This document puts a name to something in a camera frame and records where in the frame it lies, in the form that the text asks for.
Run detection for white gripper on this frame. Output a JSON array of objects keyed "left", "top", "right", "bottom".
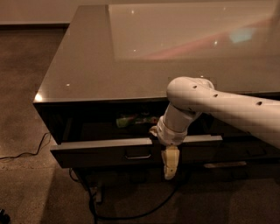
[{"left": 149, "top": 116, "right": 187, "bottom": 180}]

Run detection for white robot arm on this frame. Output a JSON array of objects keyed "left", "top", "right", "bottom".
[{"left": 152, "top": 77, "right": 280, "bottom": 180}]

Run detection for dark cabinet with glossy top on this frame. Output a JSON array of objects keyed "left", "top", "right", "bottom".
[{"left": 34, "top": 0, "right": 280, "bottom": 186}]

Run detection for green snack bag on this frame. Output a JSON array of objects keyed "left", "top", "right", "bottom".
[{"left": 115, "top": 114, "right": 159, "bottom": 128}]

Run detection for black object at floor corner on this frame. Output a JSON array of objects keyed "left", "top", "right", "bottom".
[{"left": 0, "top": 209, "right": 11, "bottom": 224}]

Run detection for thick black floor cable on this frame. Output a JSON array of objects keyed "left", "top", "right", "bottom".
[{"left": 68, "top": 167, "right": 187, "bottom": 224}]

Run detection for thin black floor cable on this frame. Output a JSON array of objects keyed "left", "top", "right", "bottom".
[{"left": 0, "top": 131, "right": 52, "bottom": 161}]

